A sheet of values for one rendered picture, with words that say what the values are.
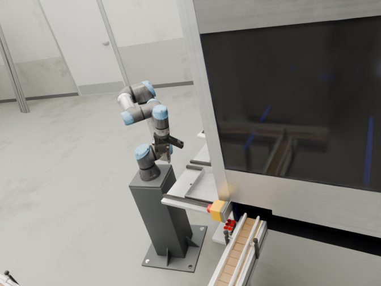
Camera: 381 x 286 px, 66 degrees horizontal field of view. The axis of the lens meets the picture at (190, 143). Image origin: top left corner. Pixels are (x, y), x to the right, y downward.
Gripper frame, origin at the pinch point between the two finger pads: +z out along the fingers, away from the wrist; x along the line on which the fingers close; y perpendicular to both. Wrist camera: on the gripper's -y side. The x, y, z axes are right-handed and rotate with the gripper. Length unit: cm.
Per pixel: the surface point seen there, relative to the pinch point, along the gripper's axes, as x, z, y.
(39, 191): -133, 152, 182
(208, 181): 0.8, 16.6, -21.7
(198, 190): 7.5, 17.1, -15.3
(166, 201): 12.3, 20.0, 3.0
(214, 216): 38.8, 2.2, -22.4
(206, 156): -25.8, 19.1, -22.2
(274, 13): 38, -87, -40
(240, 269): 64, 5, -31
